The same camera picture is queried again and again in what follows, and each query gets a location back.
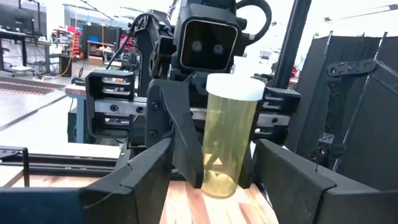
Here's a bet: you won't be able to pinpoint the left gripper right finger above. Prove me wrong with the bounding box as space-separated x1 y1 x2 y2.
252 138 374 224

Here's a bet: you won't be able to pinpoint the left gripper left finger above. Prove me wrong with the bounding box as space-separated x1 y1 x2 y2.
79 138 174 224

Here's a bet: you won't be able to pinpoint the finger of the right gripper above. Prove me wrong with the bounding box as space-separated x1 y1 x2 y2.
238 136 255 190
145 78 205 189

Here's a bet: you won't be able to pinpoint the yellow peg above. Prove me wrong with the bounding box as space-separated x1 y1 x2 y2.
201 73 266 199

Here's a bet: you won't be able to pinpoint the wooden workbench blue legs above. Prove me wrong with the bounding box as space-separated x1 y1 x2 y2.
64 83 88 144

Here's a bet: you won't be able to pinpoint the black floor tape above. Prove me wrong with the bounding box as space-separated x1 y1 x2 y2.
0 94 68 132

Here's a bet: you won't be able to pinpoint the striped floor mat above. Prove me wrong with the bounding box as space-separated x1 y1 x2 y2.
0 79 62 96

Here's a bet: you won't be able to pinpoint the black office desk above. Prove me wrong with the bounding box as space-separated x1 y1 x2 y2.
0 29 72 77

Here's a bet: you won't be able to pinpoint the black computer monitor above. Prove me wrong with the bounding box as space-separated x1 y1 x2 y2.
0 1 47 37

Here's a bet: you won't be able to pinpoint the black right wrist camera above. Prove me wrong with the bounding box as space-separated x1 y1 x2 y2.
173 3 248 74

